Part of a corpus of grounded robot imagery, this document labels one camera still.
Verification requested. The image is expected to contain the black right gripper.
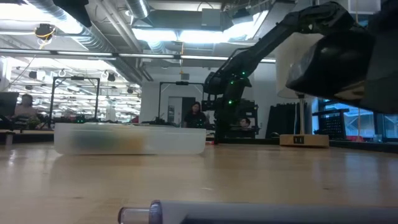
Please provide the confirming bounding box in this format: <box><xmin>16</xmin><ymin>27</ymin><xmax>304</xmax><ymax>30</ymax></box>
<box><xmin>214</xmin><ymin>88</ymin><xmax>249</xmax><ymax>145</ymax></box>

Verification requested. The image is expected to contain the translucent plastic pencil case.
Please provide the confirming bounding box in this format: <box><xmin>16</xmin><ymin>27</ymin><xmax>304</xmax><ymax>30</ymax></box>
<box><xmin>53</xmin><ymin>121</ymin><xmax>207</xmax><ymax>156</ymax></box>

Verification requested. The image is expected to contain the black equipment rack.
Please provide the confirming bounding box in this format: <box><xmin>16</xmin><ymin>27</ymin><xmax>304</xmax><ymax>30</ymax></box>
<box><xmin>236</xmin><ymin>98</ymin><xmax>259</xmax><ymax>139</ymax></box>

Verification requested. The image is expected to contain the black curtain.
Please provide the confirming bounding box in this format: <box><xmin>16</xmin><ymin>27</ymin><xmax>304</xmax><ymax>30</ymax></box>
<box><xmin>266</xmin><ymin>103</ymin><xmax>302</xmax><ymax>139</ymax></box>

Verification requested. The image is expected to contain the white shade wooden base lamp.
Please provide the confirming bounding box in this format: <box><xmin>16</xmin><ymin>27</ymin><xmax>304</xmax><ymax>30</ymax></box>
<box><xmin>275</xmin><ymin>32</ymin><xmax>331</xmax><ymax>148</ymax></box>

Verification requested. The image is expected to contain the long ceiling light bar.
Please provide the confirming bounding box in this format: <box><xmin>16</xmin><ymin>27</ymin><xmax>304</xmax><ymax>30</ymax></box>
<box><xmin>0</xmin><ymin>48</ymin><xmax>277</xmax><ymax>64</ymax></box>

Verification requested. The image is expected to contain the grey marker pen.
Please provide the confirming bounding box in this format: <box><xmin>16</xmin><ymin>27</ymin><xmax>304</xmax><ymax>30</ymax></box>
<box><xmin>117</xmin><ymin>200</ymin><xmax>398</xmax><ymax>224</ymax></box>

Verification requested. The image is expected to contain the black perforated shelf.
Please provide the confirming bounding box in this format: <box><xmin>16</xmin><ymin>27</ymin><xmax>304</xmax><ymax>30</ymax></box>
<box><xmin>312</xmin><ymin>108</ymin><xmax>351</xmax><ymax>141</ymax></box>

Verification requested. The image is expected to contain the black monitor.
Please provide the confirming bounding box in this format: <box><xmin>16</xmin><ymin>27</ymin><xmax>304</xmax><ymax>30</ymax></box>
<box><xmin>0</xmin><ymin>91</ymin><xmax>20</xmax><ymax>126</ymax></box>

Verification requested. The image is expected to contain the grey ceiling box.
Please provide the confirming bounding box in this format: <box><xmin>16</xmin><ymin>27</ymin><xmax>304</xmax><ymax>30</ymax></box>
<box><xmin>201</xmin><ymin>8</ymin><xmax>222</xmax><ymax>27</ymax></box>

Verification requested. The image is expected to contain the small potted plant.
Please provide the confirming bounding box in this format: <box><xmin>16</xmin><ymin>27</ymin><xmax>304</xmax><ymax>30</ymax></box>
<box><xmin>27</xmin><ymin>115</ymin><xmax>42</xmax><ymax>130</ymax></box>

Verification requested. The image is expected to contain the black ceiling device yellow cable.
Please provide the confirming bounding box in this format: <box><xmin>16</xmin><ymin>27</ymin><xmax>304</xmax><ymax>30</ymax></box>
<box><xmin>34</xmin><ymin>23</ymin><xmax>57</xmax><ymax>41</ymax></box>

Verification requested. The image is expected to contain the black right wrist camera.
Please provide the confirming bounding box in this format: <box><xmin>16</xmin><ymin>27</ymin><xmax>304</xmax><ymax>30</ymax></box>
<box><xmin>203</xmin><ymin>72</ymin><xmax>220</xmax><ymax>96</ymax></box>

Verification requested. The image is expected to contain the silver ventilation duct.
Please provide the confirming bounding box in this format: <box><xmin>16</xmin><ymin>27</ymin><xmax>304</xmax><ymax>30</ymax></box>
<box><xmin>126</xmin><ymin>0</ymin><xmax>150</xmax><ymax>19</ymax></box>

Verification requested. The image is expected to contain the black gantry frame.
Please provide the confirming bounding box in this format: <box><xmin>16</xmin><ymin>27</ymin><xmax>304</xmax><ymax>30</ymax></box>
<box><xmin>49</xmin><ymin>76</ymin><xmax>101</xmax><ymax>124</ymax></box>
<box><xmin>157</xmin><ymin>80</ymin><xmax>205</xmax><ymax>125</ymax></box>

